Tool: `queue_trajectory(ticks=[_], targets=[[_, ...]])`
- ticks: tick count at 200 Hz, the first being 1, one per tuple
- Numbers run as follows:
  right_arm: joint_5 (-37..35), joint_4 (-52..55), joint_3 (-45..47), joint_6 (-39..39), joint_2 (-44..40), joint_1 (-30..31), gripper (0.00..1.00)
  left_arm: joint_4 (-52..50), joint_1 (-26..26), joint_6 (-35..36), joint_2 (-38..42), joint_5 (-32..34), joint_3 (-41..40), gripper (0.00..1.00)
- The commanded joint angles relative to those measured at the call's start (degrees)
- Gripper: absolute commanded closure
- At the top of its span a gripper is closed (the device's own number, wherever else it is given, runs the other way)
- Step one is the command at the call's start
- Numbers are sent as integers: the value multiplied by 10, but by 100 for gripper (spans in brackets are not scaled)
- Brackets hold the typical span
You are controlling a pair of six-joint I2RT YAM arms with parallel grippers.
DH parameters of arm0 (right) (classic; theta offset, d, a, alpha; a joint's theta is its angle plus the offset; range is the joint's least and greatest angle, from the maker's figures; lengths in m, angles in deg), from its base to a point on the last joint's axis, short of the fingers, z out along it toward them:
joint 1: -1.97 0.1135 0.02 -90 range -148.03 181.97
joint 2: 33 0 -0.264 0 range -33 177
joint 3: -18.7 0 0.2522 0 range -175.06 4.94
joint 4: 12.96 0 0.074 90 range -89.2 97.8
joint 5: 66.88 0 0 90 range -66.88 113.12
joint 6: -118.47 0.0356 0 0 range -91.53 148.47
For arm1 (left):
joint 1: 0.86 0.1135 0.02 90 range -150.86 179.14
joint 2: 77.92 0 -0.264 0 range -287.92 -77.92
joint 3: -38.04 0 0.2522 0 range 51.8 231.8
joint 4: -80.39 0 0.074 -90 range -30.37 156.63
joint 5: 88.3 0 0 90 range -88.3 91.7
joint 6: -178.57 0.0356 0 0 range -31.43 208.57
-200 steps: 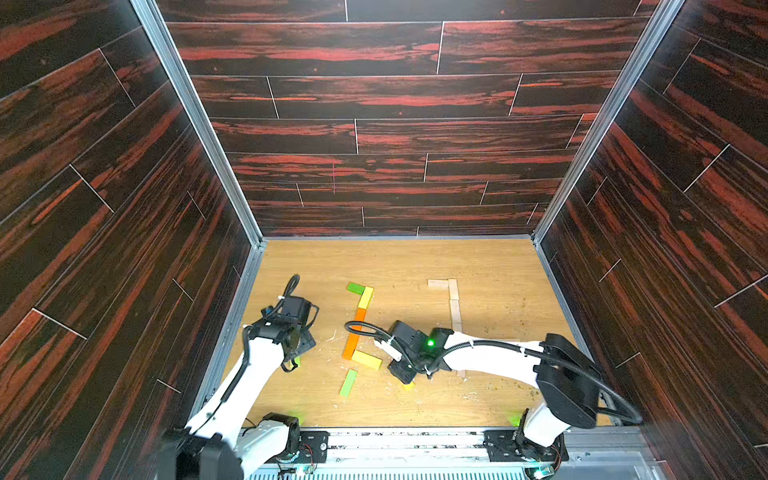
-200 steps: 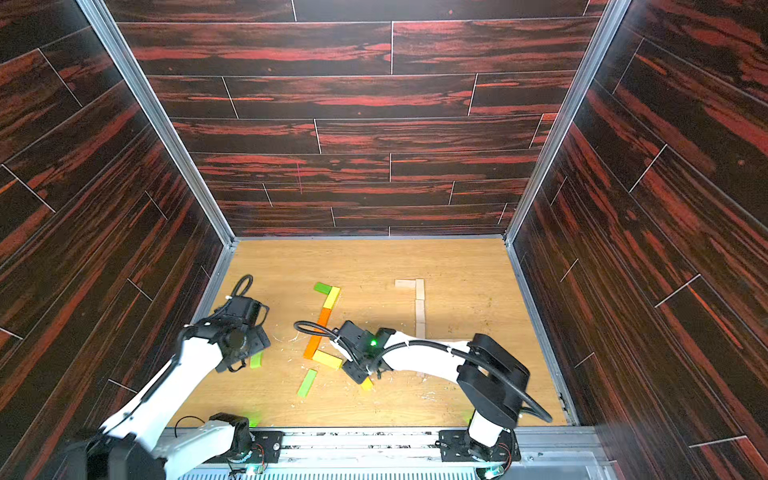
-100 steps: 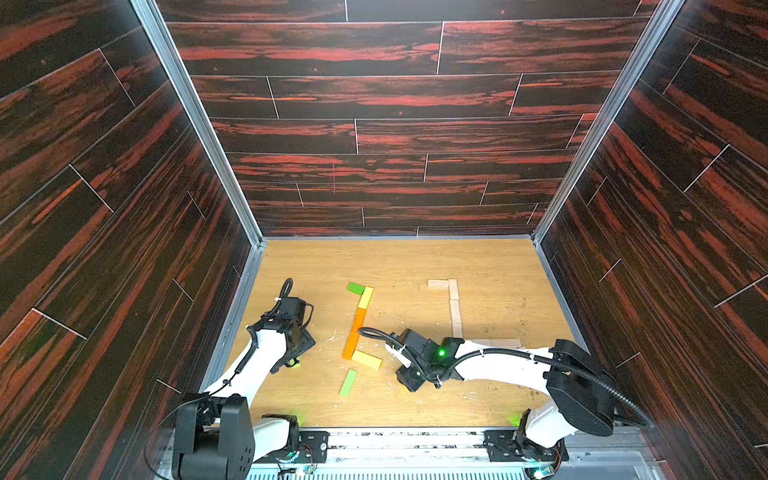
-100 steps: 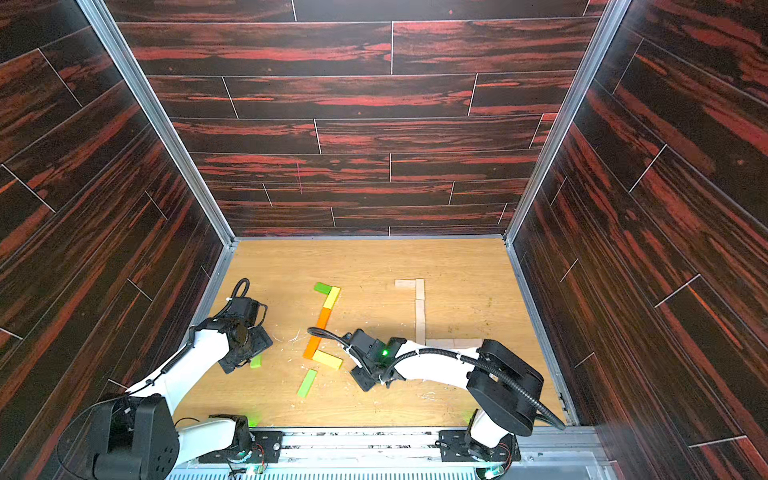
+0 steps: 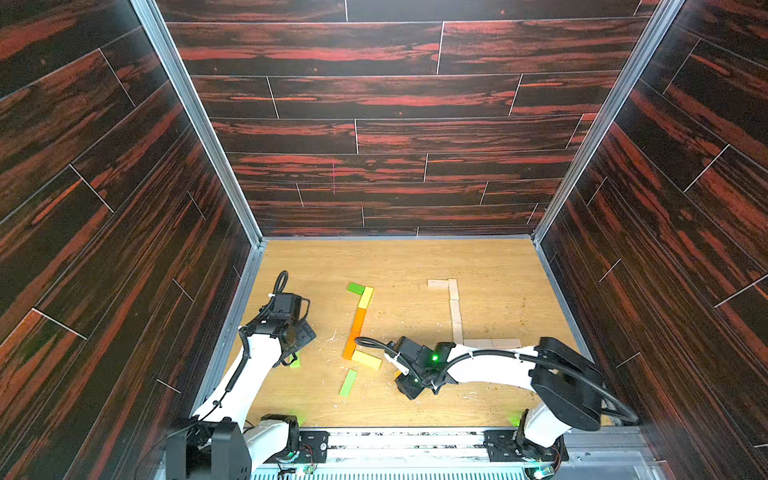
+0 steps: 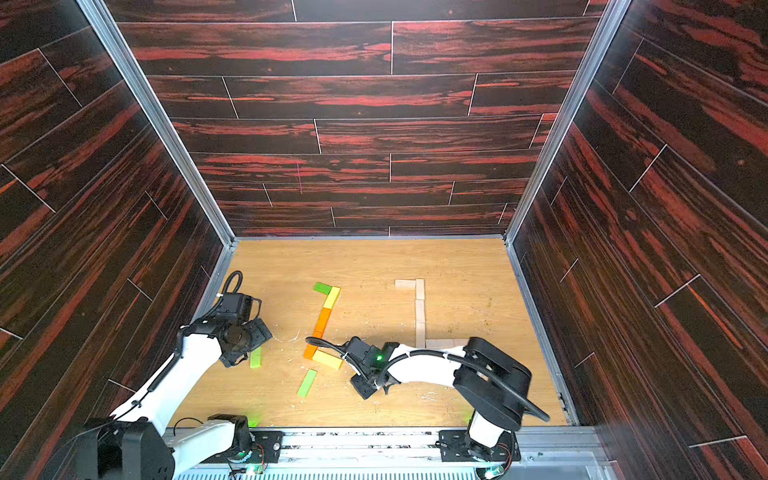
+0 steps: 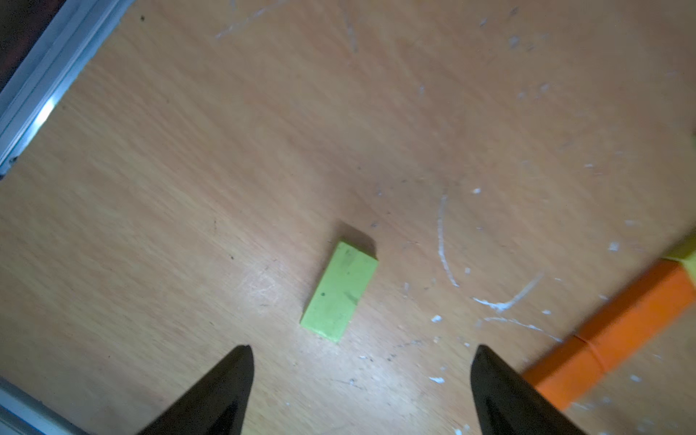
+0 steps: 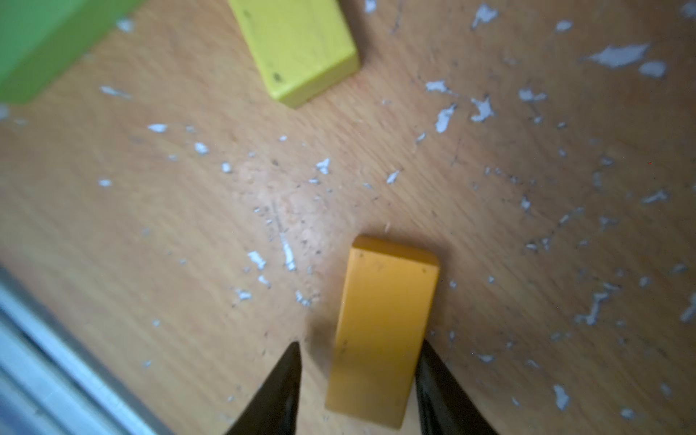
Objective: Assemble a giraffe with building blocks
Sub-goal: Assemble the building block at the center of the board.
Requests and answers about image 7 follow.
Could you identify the orange block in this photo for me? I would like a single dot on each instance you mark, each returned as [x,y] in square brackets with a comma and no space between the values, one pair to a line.
[636,315]
[566,373]

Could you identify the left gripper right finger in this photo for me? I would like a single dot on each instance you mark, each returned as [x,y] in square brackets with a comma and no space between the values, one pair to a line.
[507,404]

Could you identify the small light green block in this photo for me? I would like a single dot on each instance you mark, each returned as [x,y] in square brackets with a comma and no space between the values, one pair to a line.
[339,291]

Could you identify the yellow block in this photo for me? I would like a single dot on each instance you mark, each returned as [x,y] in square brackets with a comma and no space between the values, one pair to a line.
[684,253]

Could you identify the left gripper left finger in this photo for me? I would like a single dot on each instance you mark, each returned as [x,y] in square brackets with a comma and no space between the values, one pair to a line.
[216,404]

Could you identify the aluminium front rail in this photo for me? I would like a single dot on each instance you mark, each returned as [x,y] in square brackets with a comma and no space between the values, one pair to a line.
[44,47]

